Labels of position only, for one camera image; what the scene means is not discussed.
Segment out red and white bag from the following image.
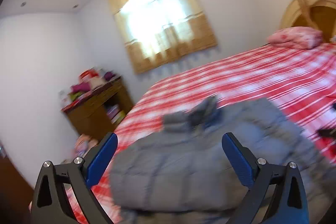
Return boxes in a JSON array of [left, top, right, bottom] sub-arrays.
[[79, 69, 104, 88]]

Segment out red plaid bed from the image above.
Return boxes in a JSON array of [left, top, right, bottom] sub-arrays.
[[63, 43, 336, 224]]

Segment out colourful toys pile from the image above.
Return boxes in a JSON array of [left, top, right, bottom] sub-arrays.
[[73, 134, 100, 159]]

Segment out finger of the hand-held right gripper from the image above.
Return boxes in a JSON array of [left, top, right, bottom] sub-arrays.
[[318, 129, 336, 138]]

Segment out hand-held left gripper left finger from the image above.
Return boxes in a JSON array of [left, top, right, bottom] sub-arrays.
[[29, 132, 118, 224]]

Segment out books in desk shelf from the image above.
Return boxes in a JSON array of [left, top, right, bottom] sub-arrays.
[[106, 104, 126, 124]]

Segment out magenta folded cloth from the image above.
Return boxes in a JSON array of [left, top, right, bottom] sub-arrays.
[[70, 83, 92, 94]]

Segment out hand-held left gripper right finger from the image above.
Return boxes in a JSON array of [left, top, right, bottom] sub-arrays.
[[222, 132, 310, 224]]

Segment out beige patterned window curtain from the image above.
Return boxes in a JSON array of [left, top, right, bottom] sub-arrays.
[[106, 0, 218, 74]]

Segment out wooden arched headboard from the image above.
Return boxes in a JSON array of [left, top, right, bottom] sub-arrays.
[[280, 0, 336, 43]]

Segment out grey puffer jacket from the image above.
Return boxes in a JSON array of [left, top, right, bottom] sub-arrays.
[[109, 95, 336, 224]]

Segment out pink floral pillow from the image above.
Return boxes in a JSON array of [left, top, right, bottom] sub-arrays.
[[267, 27, 323, 50]]

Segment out brown wooden desk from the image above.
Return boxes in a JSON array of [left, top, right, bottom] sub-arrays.
[[61, 76, 135, 140]]

